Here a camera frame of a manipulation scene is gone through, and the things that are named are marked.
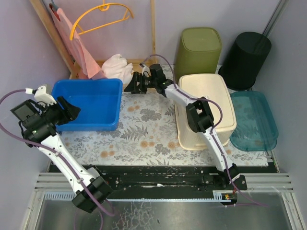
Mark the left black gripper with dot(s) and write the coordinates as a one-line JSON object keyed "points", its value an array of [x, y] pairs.
{"points": [[63, 111]]}

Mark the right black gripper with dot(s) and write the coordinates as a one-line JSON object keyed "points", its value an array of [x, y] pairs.
{"points": [[140, 82]]}

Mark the white towel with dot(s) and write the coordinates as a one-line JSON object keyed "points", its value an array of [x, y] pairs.
{"points": [[117, 67]]}

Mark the blue plastic tray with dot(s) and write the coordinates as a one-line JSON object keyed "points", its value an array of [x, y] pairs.
{"points": [[99, 101]]}

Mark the green mesh basket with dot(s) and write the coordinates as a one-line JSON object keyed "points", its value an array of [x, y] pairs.
{"points": [[198, 51]]}

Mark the large black plastic bin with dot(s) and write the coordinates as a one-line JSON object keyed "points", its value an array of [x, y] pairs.
{"points": [[244, 60]]}

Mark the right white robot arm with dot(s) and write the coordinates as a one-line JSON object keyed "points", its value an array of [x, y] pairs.
{"points": [[199, 115]]}

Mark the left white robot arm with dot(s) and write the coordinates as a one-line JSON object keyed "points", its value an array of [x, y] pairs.
{"points": [[40, 121]]}

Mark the pink hanging towel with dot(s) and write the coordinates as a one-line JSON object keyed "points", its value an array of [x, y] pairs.
{"points": [[89, 68]]}

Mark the floral table mat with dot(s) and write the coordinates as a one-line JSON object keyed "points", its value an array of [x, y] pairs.
{"points": [[146, 135]]}

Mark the orange clothes hanger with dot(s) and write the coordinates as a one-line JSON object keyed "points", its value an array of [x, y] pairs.
{"points": [[100, 16]]}

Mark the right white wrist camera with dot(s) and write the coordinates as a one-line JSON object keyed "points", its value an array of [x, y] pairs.
{"points": [[145, 69]]}

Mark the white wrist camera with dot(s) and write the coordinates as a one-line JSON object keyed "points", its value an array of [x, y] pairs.
{"points": [[42, 95], [145, 69]]}

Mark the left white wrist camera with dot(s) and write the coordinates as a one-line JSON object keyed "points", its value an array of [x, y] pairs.
{"points": [[42, 95]]}

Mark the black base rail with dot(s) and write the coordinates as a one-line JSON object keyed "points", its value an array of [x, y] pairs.
{"points": [[166, 183]]}

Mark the wooden rack frame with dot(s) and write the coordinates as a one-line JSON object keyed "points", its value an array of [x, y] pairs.
{"points": [[73, 67]]}

